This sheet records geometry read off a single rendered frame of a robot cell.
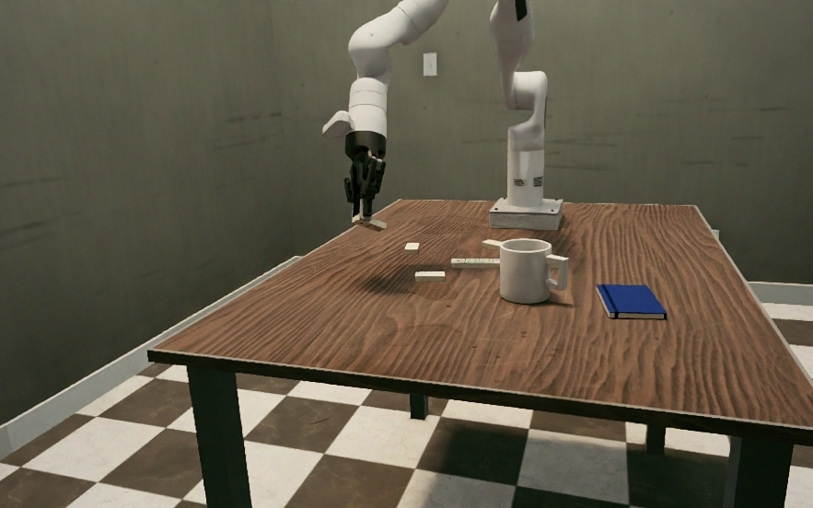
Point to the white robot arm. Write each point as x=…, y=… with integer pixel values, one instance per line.
x=512, y=30

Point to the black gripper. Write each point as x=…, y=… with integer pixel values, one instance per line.
x=366, y=171

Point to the white mug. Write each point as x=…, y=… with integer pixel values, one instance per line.
x=525, y=277

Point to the blue notebook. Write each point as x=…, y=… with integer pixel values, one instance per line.
x=630, y=302

